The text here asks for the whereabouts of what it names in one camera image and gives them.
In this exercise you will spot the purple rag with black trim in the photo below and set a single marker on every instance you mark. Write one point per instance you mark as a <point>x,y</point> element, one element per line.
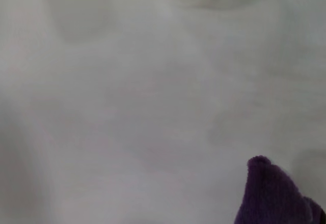
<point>270,196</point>

